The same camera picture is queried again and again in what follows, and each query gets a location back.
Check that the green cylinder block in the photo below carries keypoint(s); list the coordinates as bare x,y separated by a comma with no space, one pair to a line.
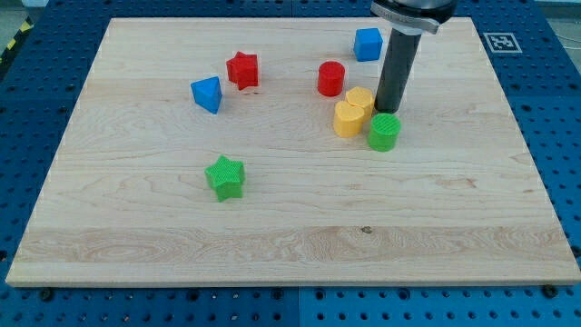
383,132

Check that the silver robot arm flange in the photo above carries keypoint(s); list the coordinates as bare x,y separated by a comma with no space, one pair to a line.
414,17

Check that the green star block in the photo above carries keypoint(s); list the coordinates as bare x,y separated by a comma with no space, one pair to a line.
226,177

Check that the yellow heart block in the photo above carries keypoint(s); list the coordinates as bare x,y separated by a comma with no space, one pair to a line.
348,119

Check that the light wooden board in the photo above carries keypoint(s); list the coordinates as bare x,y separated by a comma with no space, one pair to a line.
126,202

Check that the yellow hexagon block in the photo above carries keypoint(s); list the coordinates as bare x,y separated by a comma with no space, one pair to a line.
363,98

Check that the red cylinder block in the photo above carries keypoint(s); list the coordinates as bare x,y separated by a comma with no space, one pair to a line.
331,78

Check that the red star block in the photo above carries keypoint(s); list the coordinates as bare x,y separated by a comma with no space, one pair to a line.
243,70

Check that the blue triangle block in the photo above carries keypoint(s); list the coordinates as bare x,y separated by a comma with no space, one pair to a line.
207,93

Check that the blue cube block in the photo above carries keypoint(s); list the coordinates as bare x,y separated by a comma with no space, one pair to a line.
367,45

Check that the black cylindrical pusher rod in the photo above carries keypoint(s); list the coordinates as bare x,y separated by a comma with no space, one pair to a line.
395,72

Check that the white fiducial marker tag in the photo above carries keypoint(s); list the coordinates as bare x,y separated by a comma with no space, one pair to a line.
502,43

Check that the black yellow hazard tape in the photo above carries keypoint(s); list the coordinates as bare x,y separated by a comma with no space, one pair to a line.
15,44

